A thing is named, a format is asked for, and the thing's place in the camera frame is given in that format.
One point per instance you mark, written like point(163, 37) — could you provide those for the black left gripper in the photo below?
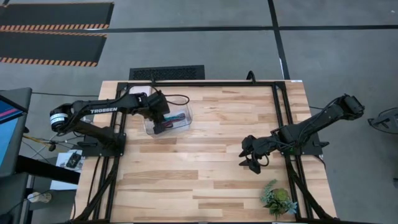
point(158, 105)

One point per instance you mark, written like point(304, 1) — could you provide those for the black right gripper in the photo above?
point(258, 146)

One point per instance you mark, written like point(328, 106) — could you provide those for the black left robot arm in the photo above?
point(102, 109)

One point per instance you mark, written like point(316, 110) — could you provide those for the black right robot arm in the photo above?
point(323, 119)

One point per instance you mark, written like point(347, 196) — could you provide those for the clear plastic container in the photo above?
point(186, 119)

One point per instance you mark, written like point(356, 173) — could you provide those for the small white box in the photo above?
point(140, 90)

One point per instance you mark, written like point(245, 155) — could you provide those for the green artificial succulent plant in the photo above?
point(278, 199)

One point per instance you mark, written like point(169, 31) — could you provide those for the black floor vent grille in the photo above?
point(166, 72)

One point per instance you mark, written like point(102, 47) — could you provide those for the white paper with black device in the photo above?
point(73, 160)

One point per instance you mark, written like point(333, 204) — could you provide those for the black hazard-striped floor mat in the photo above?
point(56, 14)
point(53, 46)

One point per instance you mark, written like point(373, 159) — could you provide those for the white power strip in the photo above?
point(38, 197)

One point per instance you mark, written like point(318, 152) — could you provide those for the black computer monitor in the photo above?
point(9, 130)

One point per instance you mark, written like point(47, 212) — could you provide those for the black aluminium table frame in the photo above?
point(280, 109)

